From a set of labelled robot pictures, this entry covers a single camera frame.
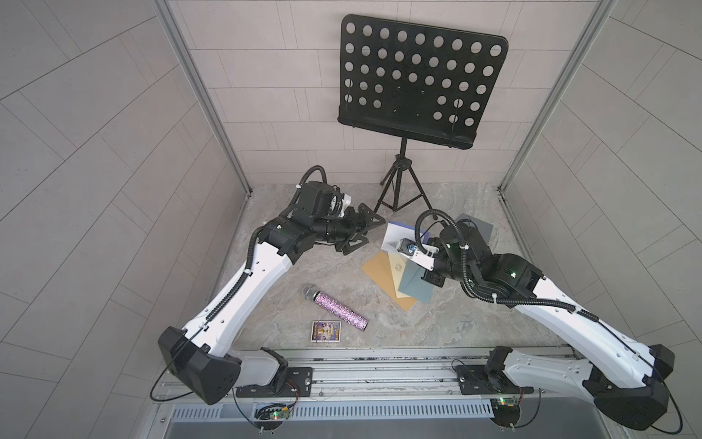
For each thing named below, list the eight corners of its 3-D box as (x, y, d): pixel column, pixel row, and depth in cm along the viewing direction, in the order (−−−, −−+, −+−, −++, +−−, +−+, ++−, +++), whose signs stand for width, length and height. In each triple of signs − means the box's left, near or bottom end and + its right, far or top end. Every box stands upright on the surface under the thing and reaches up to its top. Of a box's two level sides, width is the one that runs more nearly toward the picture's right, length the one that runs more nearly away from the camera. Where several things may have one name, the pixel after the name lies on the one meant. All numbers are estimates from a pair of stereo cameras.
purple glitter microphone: (304, 297, 88) (301, 291, 85) (311, 287, 90) (309, 282, 87) (362, 335, 81) (362, 331, 77) (369, 324, 83) (369, 319, 79)
